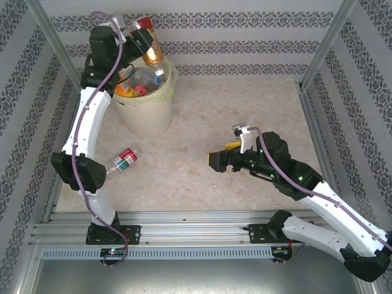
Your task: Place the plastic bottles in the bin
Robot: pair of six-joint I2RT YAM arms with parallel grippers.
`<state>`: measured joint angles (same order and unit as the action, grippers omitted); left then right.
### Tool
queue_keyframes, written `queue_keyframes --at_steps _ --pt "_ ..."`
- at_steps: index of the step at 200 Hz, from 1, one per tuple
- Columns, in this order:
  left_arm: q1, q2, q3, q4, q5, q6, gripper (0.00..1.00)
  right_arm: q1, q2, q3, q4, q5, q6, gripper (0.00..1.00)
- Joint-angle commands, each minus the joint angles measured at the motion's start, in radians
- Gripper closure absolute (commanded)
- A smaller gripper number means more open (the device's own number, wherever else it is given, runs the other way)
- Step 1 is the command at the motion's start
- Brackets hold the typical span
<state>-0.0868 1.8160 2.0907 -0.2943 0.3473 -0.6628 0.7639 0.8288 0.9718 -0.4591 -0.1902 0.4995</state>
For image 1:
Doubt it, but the red gold label tea bottle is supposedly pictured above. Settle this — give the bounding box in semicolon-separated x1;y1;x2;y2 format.
134;17;165;67

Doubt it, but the orange juice bottle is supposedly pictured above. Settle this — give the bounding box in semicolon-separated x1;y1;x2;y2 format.
114;81;139;98

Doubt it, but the red white label bottle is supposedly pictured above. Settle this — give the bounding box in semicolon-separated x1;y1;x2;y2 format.
105;148;139;175

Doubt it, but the cream plastic waste bin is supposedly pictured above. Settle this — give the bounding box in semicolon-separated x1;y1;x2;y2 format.
111;56;180;107

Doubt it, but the beige plastic bin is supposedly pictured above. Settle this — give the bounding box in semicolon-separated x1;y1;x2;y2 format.
110;56;180;138

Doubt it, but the grey metal sheet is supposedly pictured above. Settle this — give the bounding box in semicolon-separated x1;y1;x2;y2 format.
30;259;368;294

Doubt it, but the aluminium side rail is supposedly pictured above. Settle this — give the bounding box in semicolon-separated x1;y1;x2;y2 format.
298;85;349;221
41;91;88;224

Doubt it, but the aluminium frame post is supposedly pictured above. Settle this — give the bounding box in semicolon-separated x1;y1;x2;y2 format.
298;0;358;89
23;0;88;92

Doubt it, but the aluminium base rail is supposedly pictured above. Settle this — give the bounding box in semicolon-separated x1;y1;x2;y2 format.
29;209;359;246

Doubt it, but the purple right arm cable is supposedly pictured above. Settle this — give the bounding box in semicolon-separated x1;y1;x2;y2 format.
247;126;392;264

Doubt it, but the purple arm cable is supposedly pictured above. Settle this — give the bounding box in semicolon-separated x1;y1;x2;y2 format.
247;126;392;264
70;10;129;269

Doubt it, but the grey slotted cable duct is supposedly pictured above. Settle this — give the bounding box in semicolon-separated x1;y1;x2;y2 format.
41;247;276;261

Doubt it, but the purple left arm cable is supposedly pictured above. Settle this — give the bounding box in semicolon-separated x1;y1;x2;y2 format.
70;10;129;269

